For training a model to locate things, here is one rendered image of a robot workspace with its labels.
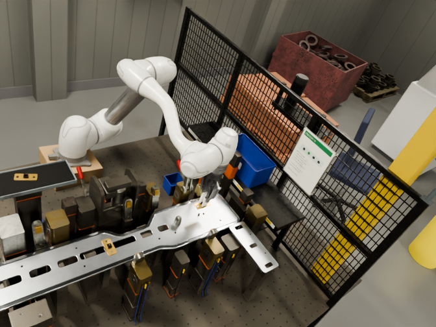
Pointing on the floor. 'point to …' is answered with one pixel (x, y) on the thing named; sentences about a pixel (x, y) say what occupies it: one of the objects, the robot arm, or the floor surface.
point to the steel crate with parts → (317, 67)
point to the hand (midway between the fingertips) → (204, 199)
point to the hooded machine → (407, 118)
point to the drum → (425, 246)
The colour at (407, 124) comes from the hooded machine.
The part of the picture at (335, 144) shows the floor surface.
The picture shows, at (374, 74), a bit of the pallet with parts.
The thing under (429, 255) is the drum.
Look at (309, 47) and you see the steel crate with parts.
